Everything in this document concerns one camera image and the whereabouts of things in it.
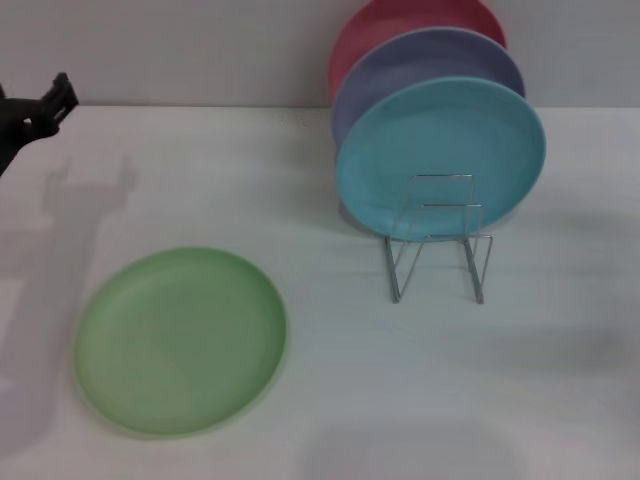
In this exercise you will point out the red plate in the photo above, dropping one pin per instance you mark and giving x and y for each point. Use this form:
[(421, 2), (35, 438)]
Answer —
[(400, 25)]

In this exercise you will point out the purple plate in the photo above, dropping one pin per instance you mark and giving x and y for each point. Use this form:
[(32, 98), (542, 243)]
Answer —
[(425, 60)]

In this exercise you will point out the light blue plate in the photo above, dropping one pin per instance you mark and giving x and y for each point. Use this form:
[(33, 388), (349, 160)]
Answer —
[(440, 135)]

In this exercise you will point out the green plate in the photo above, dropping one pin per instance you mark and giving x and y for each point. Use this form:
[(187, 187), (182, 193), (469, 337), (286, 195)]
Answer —
[(180, 345)]

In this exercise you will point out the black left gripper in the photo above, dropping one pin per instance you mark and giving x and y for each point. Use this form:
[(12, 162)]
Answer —
[(10, 125)]

